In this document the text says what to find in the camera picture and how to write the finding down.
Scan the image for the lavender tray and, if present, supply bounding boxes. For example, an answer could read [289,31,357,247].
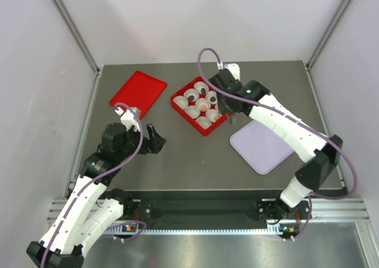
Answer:
[230,121,294,175]

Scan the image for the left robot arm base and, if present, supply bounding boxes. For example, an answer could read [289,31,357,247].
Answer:
[99,189,152,221]

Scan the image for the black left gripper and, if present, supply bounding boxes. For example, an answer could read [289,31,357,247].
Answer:
[117,124,166,161]

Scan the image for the metal serving tongs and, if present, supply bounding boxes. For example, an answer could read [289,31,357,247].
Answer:
[228,114,236,125]

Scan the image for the white paper cup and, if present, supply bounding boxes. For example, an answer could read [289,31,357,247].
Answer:
[195,117,212,130]
[205,109,221,123]
[194,81,209,95]
[205,91,217,105]
[173,96,188,109]
[184,88,200,102]
[195,98,211,112]
[184,105,201,120]

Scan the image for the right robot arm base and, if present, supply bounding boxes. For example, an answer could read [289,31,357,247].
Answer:
[257,200,310,225]

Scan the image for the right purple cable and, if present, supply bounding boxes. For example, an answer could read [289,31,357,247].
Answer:
[197,47,359,239]

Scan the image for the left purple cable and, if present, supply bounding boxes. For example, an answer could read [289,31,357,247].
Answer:
[41,102,144,267]

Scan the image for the aluminium cable duct rail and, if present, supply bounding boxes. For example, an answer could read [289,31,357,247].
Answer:
[48,189,368,238]

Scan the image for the red box lid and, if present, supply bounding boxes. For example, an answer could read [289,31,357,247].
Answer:
[109,71,167,119]

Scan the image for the purple cable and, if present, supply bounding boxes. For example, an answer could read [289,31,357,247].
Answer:
[41,102,144,267]
[197,47,359,239]

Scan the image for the red chocolate box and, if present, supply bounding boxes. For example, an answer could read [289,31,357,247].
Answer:
[170,77,228,137]

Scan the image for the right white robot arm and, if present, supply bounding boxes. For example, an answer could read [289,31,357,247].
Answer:
[209,64,343,218]

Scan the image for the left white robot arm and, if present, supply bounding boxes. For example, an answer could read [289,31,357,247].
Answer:
[27,123,166,267]

